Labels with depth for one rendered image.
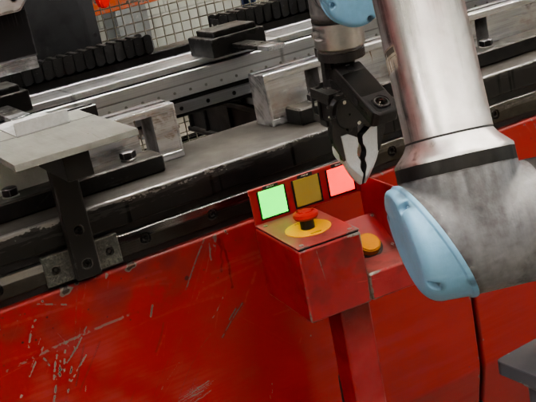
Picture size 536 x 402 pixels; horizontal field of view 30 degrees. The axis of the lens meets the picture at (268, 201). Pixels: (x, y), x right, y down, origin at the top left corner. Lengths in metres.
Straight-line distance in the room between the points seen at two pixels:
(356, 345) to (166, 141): 0.47
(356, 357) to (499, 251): 0.73
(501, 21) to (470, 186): 1.19
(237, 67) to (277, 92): 0.27
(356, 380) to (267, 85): 0.54
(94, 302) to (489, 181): 0.82
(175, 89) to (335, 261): 0.65
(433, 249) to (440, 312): 1.03
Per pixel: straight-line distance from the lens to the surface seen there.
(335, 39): 1.45
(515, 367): 1.07
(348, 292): 1.51
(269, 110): 1.79
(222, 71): 2.03
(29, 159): 1.38
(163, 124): 1.70
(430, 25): 0.95
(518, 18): 2.12
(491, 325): 2.03
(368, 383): 1.65
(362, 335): 1.61
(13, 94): 1.84
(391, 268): 1.54
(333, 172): 1.63
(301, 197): 1.61
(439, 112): 0.94
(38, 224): 1.53
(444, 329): 1.96
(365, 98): 1.43
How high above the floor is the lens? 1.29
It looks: 17 degrees down
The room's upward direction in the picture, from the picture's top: 11 degrees counter-clockwise
